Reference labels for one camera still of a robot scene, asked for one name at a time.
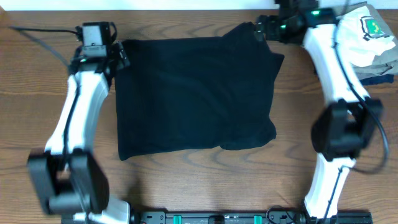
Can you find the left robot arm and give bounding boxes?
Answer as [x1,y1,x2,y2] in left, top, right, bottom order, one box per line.
[27,42,131,223]

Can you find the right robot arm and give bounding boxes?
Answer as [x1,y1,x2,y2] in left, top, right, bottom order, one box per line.
[255,0,384,223]

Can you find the grey folded garment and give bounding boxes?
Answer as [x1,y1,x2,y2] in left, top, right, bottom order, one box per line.
[337,1,398,81]

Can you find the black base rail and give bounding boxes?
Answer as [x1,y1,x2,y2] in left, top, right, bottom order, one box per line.
[129,206,374,224]

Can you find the black polo shirt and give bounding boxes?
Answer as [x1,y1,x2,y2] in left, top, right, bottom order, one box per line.
[114,22,284,160]

